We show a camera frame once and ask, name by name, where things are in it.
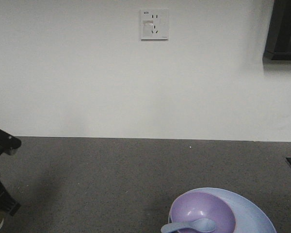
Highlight light blue plastic spoon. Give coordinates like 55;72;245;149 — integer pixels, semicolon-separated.
161;218;216;233

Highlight purple plastic bowl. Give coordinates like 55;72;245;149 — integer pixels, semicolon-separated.
169;192;236;233

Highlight white wall power socket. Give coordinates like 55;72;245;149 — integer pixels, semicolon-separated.
139;8;169;41

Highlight light blue plastic plate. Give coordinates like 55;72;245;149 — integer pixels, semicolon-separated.
168;187;277;233

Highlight black wall cabinet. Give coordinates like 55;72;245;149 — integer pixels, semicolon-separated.
263;0;291;61

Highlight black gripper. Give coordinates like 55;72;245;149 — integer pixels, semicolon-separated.
0;129;21;216

